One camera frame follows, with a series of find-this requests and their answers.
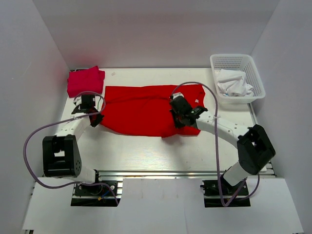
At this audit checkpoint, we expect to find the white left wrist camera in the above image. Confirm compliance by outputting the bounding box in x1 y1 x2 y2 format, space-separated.
73 96 82 110

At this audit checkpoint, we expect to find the folded crimson t-shirt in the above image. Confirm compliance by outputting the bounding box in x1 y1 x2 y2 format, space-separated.
67 66 105 98

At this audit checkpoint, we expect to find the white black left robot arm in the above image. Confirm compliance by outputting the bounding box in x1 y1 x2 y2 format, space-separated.
42 93 104 195

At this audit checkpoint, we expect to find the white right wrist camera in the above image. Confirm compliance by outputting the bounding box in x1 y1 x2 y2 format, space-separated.
170 92 184 100

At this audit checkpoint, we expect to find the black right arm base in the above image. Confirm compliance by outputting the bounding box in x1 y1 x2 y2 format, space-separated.
200 180 251 208

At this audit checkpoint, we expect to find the aluminium rail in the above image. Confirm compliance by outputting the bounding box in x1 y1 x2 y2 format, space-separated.
98 170 217 177

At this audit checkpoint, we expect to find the white t-shirt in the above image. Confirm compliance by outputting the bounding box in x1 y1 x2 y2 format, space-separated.
216 69 254 97

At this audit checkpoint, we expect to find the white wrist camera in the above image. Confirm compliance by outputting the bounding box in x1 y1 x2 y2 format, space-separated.
73 96 82 110
170 92 184 100

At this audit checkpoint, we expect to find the white plastic basket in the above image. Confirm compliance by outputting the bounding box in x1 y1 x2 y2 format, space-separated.
210 54 266 104

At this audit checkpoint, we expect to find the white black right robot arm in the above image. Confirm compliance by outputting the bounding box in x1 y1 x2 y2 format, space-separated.
170 93 276 195

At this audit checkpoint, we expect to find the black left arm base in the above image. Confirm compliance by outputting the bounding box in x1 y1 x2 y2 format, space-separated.
71 180 121 207

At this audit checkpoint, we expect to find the red t-shirt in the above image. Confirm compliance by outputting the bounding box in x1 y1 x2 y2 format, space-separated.
101 84 205 137

